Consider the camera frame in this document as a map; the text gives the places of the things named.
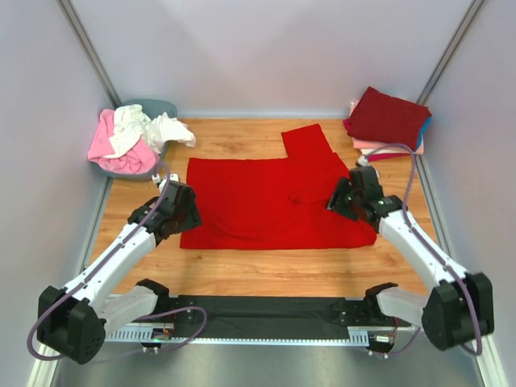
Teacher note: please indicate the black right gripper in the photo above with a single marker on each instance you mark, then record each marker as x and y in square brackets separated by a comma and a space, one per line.
[340, 190]

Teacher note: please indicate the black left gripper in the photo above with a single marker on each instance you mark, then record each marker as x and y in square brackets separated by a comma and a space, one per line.
[193, 218]

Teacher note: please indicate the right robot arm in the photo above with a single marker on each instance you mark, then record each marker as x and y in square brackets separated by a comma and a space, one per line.
[459, 308]

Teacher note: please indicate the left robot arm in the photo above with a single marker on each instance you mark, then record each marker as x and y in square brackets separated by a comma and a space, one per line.
[76, 319]

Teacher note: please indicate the white folded t-shirt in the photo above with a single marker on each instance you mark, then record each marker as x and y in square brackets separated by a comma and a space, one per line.
[369, 152]

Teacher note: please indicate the magenta folded t-shirt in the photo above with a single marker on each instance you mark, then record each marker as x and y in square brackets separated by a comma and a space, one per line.
[387, 156]

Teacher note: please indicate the light pink folded t-shirt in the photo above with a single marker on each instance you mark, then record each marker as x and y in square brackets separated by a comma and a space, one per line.
[359, 144]

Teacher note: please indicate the pink crumpled t-shirt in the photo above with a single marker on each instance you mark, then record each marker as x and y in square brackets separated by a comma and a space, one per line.
[140, 159]

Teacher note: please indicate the dark red folded t-shirt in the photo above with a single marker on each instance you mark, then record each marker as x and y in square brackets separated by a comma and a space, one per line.
[379, 117]

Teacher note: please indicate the white crumpled t-shirt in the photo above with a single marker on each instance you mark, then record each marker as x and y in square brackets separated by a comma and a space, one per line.
[131, 125]

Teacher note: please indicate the grey laundry basket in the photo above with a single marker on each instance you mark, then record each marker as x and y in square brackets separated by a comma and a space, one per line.
[152, 108]

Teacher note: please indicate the blue folded t-shirt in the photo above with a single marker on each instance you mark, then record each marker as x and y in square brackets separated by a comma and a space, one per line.
[422, 132]

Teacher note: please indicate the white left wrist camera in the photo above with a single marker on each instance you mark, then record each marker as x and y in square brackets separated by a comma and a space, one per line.
[161, 182]

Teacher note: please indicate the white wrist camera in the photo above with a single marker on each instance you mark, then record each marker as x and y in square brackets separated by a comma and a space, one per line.
[362, 161]
[161, 182]

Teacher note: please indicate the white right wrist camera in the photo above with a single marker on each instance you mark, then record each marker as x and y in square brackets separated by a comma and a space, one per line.
[362, 161]

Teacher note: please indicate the perforated cable duct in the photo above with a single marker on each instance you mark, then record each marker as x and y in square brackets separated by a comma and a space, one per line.
[152, 334]

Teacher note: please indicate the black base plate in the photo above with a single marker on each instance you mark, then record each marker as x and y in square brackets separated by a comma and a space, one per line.
[309, 317]

